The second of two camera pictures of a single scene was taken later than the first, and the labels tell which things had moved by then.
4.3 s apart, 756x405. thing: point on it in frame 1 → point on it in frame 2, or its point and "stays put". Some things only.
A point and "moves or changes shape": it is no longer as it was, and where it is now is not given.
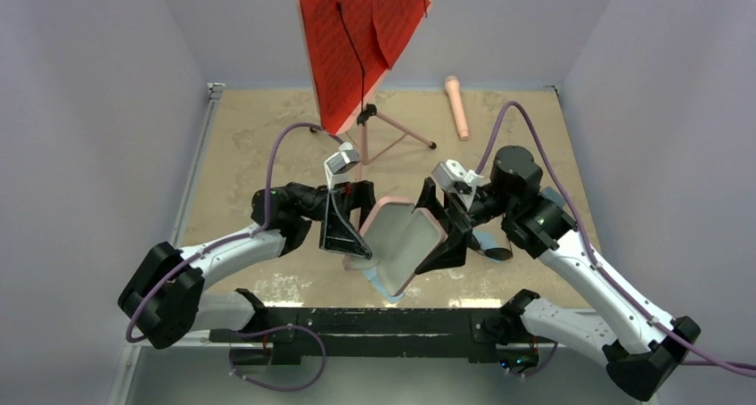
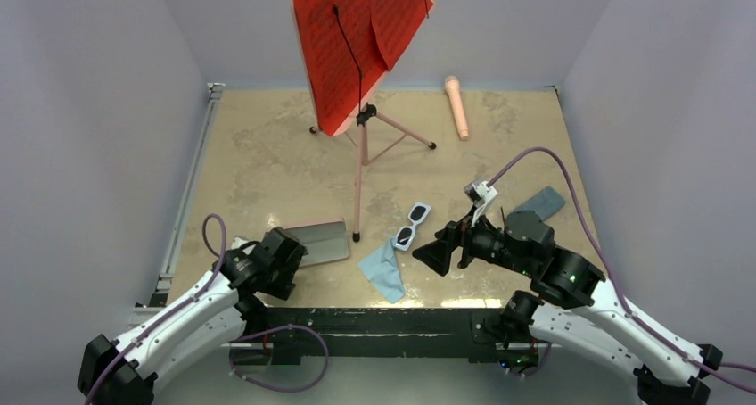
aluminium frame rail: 213,95 stays put
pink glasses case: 399,241 moves or changes shape
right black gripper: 455,219 → 436,255
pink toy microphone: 453,87 stays put
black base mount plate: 436,334 stays put
